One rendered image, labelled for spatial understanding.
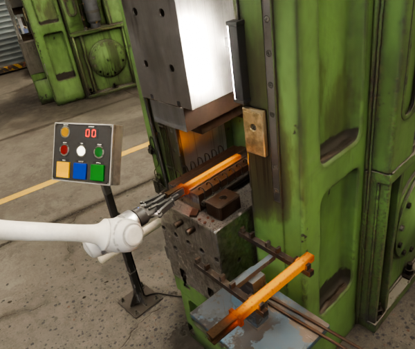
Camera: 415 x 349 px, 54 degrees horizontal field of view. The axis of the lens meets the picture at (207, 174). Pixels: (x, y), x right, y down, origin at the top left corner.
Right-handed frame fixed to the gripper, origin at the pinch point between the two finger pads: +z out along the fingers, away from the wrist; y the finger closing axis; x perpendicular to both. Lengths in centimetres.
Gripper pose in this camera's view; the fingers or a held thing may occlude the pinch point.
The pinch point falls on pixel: (176, 193)
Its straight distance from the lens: 166.2
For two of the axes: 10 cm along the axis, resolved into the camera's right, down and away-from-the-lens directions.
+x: -1.5, -8.5, -5.1
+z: 7.1, -4.5, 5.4
